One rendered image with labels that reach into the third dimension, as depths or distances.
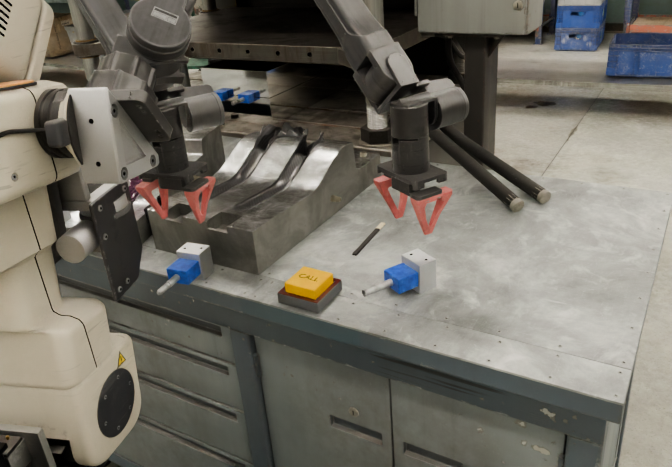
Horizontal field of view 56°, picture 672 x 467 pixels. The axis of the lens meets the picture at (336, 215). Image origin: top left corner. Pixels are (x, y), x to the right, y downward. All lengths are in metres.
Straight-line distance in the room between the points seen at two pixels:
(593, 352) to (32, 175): 0.77
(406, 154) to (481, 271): 0.29
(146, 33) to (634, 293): 0.83
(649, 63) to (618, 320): 3.75
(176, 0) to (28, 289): 0.43
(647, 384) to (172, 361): 1.45
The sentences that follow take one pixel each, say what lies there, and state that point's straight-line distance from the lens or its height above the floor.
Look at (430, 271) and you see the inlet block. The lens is 1.06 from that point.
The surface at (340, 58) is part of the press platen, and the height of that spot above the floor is 1.01.
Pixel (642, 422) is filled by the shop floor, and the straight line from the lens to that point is 2.10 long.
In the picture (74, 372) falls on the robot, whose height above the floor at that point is 0.84.
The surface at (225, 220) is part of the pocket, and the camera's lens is 1.22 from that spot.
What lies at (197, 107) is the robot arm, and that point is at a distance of 1.07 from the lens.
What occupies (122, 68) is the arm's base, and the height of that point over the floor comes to 1.23.
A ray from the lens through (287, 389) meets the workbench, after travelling 1.28.
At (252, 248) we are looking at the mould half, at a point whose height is 0.86.
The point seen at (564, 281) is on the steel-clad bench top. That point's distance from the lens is 1.13.
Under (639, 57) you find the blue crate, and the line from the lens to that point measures 4.69.
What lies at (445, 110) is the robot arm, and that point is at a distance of 0.97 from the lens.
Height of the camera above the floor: 1.38
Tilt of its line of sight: 25 degrees down
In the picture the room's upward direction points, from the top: 5 degrees counter-clockwise
